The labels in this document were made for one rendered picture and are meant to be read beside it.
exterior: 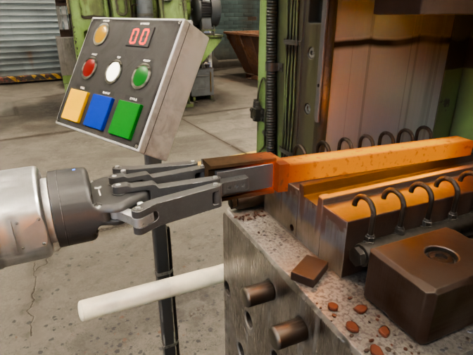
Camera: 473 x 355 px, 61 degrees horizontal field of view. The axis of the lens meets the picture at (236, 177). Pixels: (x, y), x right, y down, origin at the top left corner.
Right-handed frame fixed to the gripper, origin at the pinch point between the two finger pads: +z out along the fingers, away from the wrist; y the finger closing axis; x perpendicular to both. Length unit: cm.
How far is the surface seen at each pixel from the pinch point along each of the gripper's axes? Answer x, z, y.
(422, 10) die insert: 17.5, 20.4, 3.8
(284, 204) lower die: -8.6, 9.9, -6.2
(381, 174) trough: -4.5, 23.2, -1.6
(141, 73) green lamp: 5.8, -1.3, -45.7
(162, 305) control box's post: -62, 0, -56
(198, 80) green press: -75, 172, -516
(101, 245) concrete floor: -103, -9, -168
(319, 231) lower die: -8.4, 9.9, 2.6
